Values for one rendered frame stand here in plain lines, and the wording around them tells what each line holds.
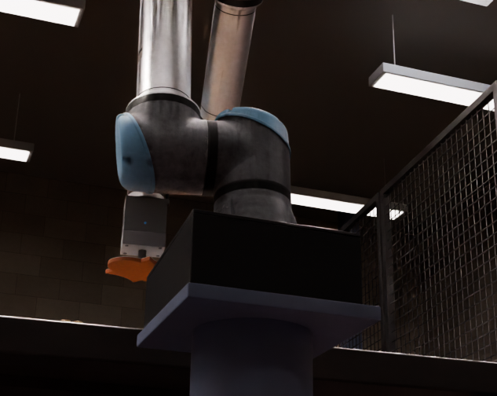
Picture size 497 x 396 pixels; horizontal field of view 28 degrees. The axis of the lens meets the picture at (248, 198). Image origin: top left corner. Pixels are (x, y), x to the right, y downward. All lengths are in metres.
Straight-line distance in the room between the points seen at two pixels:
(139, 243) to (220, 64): 0.39
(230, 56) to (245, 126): 0.37
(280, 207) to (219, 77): 0.49
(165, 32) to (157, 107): 0.16
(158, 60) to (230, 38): 0.29
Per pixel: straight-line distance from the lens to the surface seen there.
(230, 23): 1.79
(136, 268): 1.93
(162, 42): 1.57
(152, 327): 1.40
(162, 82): 1.52
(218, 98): 1.87
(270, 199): 1.42
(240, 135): 1.46
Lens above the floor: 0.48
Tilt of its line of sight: 23 degrees up
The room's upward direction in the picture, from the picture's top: 1 degrees clockwise
